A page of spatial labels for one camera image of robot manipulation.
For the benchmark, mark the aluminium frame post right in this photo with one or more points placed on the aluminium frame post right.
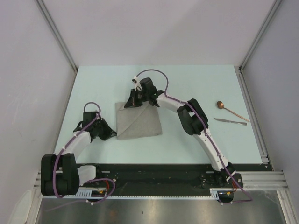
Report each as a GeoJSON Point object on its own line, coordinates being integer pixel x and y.
{"type": "Point", "coordinates": [261, 32]}

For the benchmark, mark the aluminium frame rail right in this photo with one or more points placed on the aluminium frame rail right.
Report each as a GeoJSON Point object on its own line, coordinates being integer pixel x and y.
{"type": "Point", "coordinates": [252, 116]}

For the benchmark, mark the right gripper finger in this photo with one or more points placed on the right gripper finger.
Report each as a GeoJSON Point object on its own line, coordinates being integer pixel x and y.
{"type": "Point", "coordinates": [133, 104]}
{"type": "Point", "coordinates": [132, 96]}

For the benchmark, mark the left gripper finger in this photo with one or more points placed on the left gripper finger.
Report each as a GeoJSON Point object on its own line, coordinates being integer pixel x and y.
{"type": "Point", "coordinates": [105, 137]}
{"type": "Point", "coordinates": [105, 128]}

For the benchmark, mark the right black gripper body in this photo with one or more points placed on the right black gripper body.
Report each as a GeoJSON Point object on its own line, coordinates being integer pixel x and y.
{"type": "Point", "coordinates": [141, 96]}

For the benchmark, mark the grey cloth napkin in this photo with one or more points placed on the grey cloth napkin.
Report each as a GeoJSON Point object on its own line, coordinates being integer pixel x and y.
{"type": "Point", "coordinates": [138, 122]}

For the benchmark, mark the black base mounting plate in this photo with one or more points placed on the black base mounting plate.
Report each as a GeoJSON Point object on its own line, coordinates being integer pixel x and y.
{"type": "Point", "coordinates": [157, 179]}

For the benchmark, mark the aluminium frame rail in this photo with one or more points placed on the aluminium frame rail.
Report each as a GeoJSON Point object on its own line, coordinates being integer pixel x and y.
{"type": "Point", "coordinates": [252, 116]}
{"type": "Point", "coordinates": [37, 183]}

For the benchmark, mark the aluminium frame post left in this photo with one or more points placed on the aluminium frame post left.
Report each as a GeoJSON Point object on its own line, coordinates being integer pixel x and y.
{"type": "Point", "coordinates": [56, 33]}

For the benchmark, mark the copper spoon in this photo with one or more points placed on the copper spoon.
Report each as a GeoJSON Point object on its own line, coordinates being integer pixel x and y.
{"type": "Point", "coordinates": [220, 105]}

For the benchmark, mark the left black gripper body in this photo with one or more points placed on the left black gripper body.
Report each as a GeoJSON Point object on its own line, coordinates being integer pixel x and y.
{"type": "Point", "coordinates": [101, 129]}

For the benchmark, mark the aluminium frame post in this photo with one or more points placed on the aluminium frame post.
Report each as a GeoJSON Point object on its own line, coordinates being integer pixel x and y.
{"type": "Point", "coordinates": [261, 32]}
{"type": "Point", "coordinates": [56, 33]}

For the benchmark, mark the white slotted cable duct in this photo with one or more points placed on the white slotted cable duct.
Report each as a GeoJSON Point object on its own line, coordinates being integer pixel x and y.
{"type": "Point", "coordinates": [87, 194]}

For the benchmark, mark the silver butter knife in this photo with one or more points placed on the silver butter knife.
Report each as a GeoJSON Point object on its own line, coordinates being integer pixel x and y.
{"type": "Point", "coordinates": [230, 121]}

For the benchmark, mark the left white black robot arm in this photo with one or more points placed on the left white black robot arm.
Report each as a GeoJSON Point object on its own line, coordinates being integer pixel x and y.
{"type": "Point", "coordinates": [60, 174]}

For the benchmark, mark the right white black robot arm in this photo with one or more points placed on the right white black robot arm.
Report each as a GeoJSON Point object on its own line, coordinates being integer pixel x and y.
{"type": "Point", "coordinates": [193, 120]}

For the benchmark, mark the aluminium frame rail left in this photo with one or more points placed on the aluminium frame rail left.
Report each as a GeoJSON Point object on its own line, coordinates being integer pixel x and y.
{"type": "Point", "coordinates": [37, 183]}

